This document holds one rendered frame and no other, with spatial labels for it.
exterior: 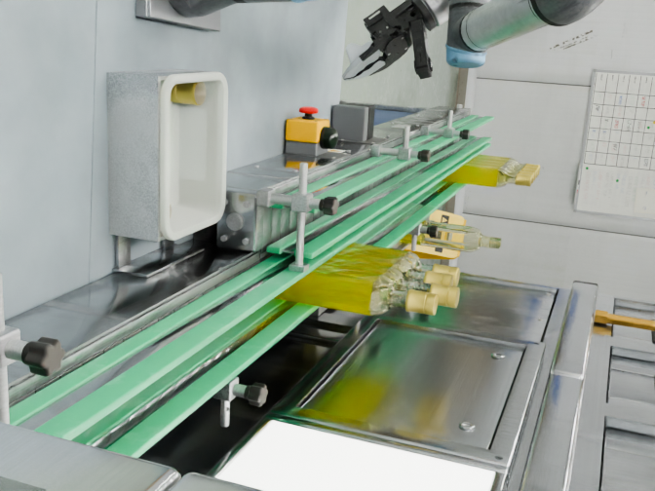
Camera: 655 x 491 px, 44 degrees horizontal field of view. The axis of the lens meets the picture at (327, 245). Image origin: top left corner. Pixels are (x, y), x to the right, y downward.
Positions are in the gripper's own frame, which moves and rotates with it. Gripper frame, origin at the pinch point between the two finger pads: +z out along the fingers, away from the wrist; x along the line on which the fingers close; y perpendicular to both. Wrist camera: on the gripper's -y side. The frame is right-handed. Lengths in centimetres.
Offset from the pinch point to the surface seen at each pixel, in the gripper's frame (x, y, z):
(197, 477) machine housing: 109, -79, 25
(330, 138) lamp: -1.2, -8.3, 10.3
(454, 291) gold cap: 16, -54, 9
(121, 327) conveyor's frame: 59, -46, 44
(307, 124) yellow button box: 1.5, -4.0, 12.5
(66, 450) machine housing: 110, -75, 29
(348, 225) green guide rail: 7.3, -29.7, 16.9
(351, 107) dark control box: -21.7, 6.6, 2.0
